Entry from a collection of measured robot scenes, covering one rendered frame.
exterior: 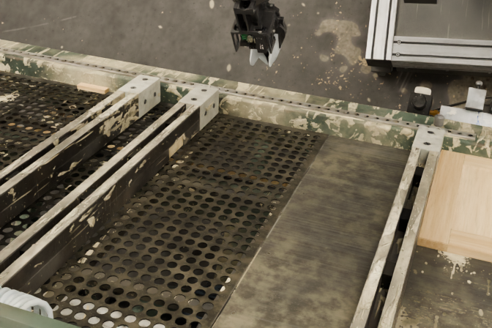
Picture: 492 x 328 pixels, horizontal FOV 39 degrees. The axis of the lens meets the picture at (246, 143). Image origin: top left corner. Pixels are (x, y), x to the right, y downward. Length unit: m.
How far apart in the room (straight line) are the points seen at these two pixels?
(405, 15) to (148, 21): 1.10
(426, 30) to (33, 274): 1.72
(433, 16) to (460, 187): 1.06
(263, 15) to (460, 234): 0.57
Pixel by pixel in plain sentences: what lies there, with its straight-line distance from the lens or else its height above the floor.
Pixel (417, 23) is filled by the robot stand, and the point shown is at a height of 0.21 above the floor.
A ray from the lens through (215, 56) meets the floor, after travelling 2.87.
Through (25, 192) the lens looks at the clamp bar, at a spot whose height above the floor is 1.40.
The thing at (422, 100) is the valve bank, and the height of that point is 0.79.
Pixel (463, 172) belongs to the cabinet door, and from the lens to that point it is 1.66.
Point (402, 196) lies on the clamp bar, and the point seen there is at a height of 1.22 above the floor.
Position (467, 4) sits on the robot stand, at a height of 0.21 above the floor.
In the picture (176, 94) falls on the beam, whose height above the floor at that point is 0.90.
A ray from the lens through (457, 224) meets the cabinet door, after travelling 1.46.
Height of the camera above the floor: 2.62
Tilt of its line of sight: 72 degrees down
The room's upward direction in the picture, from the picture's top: 60 degrees counter-clockwise
